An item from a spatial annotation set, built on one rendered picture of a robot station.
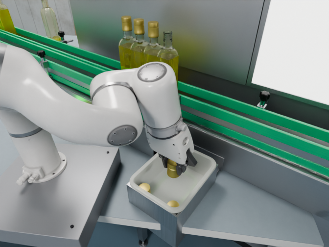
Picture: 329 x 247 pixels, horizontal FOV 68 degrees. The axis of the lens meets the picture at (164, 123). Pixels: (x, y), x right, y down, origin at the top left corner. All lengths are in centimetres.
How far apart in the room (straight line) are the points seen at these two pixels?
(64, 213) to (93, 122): 40
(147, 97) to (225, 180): 50
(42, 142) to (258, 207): 63
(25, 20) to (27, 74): 403
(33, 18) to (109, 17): 315
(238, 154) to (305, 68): 30
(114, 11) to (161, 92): 81
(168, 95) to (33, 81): 20
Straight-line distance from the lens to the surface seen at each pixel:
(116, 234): 159
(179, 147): 50
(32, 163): 78
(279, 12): 78
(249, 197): 81
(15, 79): 36
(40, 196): 77
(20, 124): 71
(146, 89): 39
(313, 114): 89
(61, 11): 403
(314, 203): 81
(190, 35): 91
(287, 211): 82
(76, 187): 75
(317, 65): 80
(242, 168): 81
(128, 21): 90
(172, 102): 42
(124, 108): 36
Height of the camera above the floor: 137
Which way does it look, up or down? 37 degrees down
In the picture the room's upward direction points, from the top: straight up
